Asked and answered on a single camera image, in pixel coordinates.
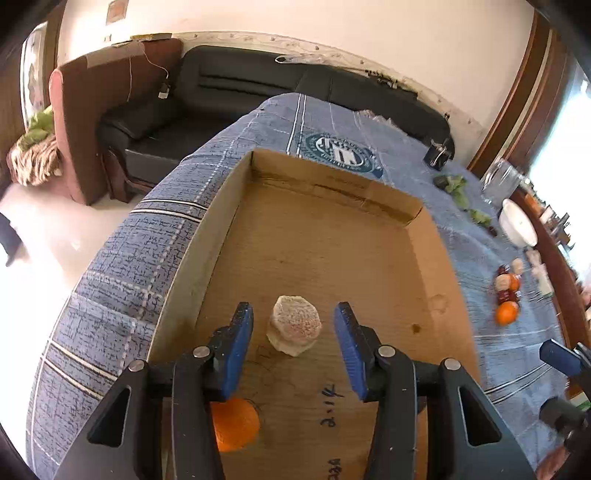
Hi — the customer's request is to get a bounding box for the wooden glass door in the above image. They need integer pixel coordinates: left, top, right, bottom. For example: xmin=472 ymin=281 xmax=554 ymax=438
xmin=18 ymin=23 xmax=49 ymax=121

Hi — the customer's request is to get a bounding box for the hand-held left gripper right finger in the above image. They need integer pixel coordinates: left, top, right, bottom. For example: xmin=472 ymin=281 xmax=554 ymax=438
xmin=333 ymin=302 xmax=536 ymax=480

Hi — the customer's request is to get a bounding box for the white charger cable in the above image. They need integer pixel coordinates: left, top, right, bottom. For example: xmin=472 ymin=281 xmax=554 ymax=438
xmin=124 ymin=44 xmax=171 ymax=100

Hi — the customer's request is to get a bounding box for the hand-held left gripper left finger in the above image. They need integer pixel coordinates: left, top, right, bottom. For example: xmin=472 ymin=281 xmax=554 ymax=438
xmin=53 ymin=302 xmax=254 ymax=480

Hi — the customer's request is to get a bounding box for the clear plastic bag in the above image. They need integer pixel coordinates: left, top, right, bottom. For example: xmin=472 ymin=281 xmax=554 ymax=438
xmin=276 ymin=53 xmax=370 ymax=65

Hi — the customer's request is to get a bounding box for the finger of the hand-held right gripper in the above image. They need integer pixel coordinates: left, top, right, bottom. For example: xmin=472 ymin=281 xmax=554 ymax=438
xmin=539 ymin=339 xmax=585 ymax=384
xmin=539 ymin=397 xmax=588 ymax=439

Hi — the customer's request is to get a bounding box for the white bowl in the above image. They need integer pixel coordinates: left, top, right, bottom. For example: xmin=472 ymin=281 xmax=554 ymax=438
xmin=500 ymin=198 xmax=539 ymax=247

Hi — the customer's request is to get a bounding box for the shallow cardboard box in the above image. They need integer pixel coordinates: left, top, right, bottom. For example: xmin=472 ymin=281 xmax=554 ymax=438
xmin=148 ymin=148 xmax=483 ymax=480

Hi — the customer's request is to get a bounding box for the green cloth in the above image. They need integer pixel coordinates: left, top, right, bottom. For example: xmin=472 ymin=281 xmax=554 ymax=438
xmin=18 ymin=106 xmax=55 ymax=148

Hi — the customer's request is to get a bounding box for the black leather sofa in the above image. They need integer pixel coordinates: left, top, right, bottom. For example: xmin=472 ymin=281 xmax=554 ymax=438
xmin=97 ymin=44 xmax=455 ymax=185

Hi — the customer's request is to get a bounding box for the brown fringed blanket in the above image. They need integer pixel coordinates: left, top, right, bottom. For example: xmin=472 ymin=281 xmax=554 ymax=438
xmin=7 ymin=134 xmax=63 ymax=185

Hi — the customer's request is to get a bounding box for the blue plaid tablecloth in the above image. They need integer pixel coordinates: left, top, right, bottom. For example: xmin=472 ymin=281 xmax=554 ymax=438
xmin=25 ymin=92 xmax=578 ymax=480

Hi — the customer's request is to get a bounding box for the black cylindrical device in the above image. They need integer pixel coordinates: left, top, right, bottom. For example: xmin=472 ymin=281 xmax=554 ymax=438
xmin=424 ymin=138 xmax=455 ymax=169

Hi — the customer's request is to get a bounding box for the brown armchair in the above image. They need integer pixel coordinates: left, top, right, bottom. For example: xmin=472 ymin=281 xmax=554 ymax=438
xmin=48 ymin=38 xmax=183 ymax=206

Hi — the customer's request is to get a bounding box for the clear plastic container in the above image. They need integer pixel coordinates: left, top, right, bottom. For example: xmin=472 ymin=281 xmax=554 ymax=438
xmin=480 ymin=159 xmax=525 ymax=208

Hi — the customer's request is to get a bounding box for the person's right hand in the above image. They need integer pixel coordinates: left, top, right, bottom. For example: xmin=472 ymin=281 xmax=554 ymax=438
xmin=534 ymin=445 xmax=575 ymax=480

